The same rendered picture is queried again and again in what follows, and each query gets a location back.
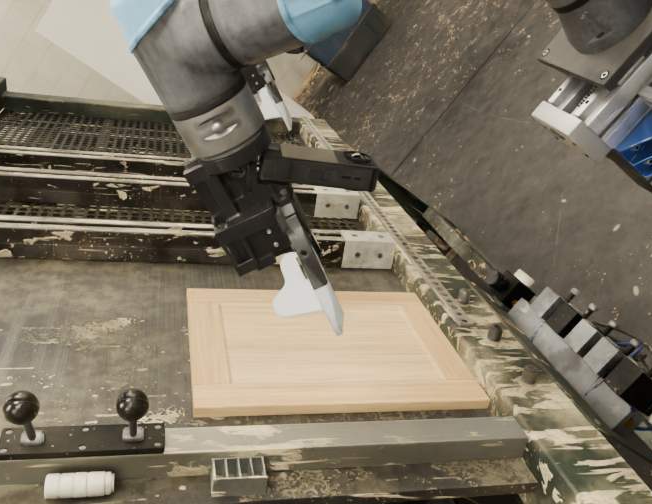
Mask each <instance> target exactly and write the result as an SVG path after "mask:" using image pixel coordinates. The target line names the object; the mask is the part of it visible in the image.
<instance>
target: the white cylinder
mask: <svg viewBox="0 0 652 504"><path fill-rule="evenodd" d="M114 485H115V473H114V474H112V471H110V472H107V473H106V471H93V472H89V473H88V472H76V473H74V472H73V473H62V474H60V473H53V474H48V475H47V476H46V479H45V486H44V496H45V499H58V498H60V499H64V498H72V497H74V498H81V497H86V496H88V497H97V496H104V495H105V494H106V495H110V494H111V493H113V492H114Z"/></svg>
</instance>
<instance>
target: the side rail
mask: <svg viewBox="0 0 652 504"><path fill-rule="evenodd" d="M3 97H4V102H5V107H4V109H6V110H18V111H30V112H42V113H54V114H66V115H78V116H90V117H102V118H114V119H126V120H138V121H150V122H161V123H173V121H172V119H171V117H170V116H169V114H168V113H167V111H166V109H165V107H164V106H163V105H154V104H143V103H132V102H121V101H109V100H98V99H87V98H76V97H65V96H54V95H43V94H32V93H21V92H10V91H8V92H7V93H6V94H5V95H3ZM291 118H292V130H291V131H289V130H288V128H287V126H286V124H285V122H284V120H283V118H282V117H279V118H273V119H268V120H265V121H264V124H265V125H266V127H267V129H268V131H269V132H281V133H293V134H298V129H299V124H300V121H299V120H298V118H297V117H291ZM173 124H174V123H173Z"/></svg>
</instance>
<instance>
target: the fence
mask: <svg viewBox="0 0 652 504"><path fill-rule="evenodd" d="M0 435H1V434H0ZM527 441H528V436H527V435H526V433H525V432H524V431H523V429H522V428H521V426H520V425H519V424H518V422H517V421H516V420H515V418H514V417H513V416H509V417H480V418H451V419H423V420H394V421H366V422H337V423H309V424H280V425H251V426H223V427H194V428H166V429H165V451H164V453H161V454H138V455H116V456H94V457H71V458H49V459H26V460H4V461H0V486H8V485H27V484H45V479H46V476H47V475H48V474H53V473H60V474H62V473H73V472H74V473H76V472H88V473H89V472H93V471H106V473H107V472H110V471H112V474H114V473H115V480H120V479H138V478H157V477H175V476H194V475H210V469H211V459H212V458H232V457H253V456H264V464H265V469H266V472H268V471H287V470H306V469H324V468H343V467H361V466H380V465H398V464H417V463H436V462H454V461H473V460H491V459H510V458H522V456H523V453H524V450H525V447H526V444H527Z"/></svg>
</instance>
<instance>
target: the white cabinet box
mask: <svg viewBox="0 0 652 504"><path fill-rule="evenodd" d="M35 31H36V32H38V33H39V34H41V35H42V36H44V37H45V38H47V39H48V40H50V41H51V42H53V43H54V44H56V45H57V46H59V47H60V48H62V49H63V50H65V51H66V52H68V53H69V54H71V55H72V56H74V57H75V58H77V59H78V60H80V61H82V62H83V63H85V64H86V65H88V66H89V67H91V68H92V69H94V70H95V71H97V72H98V73H100V74H101V75H103V76H104V77H106V78H107V79H109V80H110V81H112V82H113V83H115V84H116V85H118V86H119V87H121V88H122V89H124V90H125V91H127V92H128V93H130V94H131V95H133V96H134V97H136V98H137V99H139V100H141V101H142V102H144V103H145V104H154V105H163V104H162V102H161V100H160V99H159V97H158V95H157V94H156V92H155V90H154V88H153V87H152V85H151V83H150V81H149V80H148V78H147V76H146V75H145V73H144V71H143V69H142V68H141V66H140V64H139V62H138V61H137V59H136V57H135V56H134V54H131V53H130V51H129V49H128V48H129V44H128V42H127V41H126V39H125V37H124V35H123V33H122V31H121V29H120V27H119V25H118V23H117V21H116V19H115V17H114V16H113V14H112V12H111V9H110V0H53V1H52V2H51V4H50V6H49V7H48V9H47V11H46V12H45V14H44V16H43V17H42V19H41V21H40V22H39V24H38V26H37V27H36V29H35ZM279 93H280V95H281V97H282V99H283V101H284V103H285V105H286V107H287V109H288V111H289V114H290V116H291V117H297V118H301V116H306V117H308V118H309V119H314V117H313V115H311V114H310V113H309V112H308V111H307V110H305V109H304V108H303V107H301V106H300V105H299V104H297V103H296V102H295V101H293V100H292V99H291V98H289V97H288V96H287V95H285V94H284V93H283V92H281V91H280V90H279Z"/></svg>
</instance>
